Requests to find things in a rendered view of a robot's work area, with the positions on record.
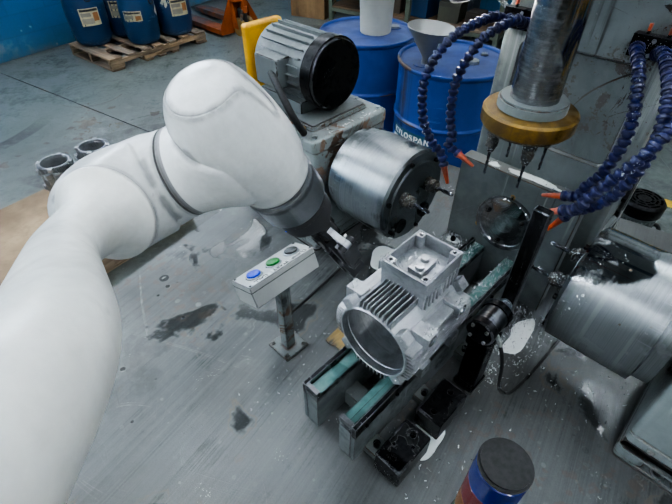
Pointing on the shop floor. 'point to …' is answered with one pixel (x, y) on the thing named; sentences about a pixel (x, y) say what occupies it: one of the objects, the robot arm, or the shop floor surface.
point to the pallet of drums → (128, 29)
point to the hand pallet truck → (241, 12)
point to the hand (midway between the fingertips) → (347, 259)
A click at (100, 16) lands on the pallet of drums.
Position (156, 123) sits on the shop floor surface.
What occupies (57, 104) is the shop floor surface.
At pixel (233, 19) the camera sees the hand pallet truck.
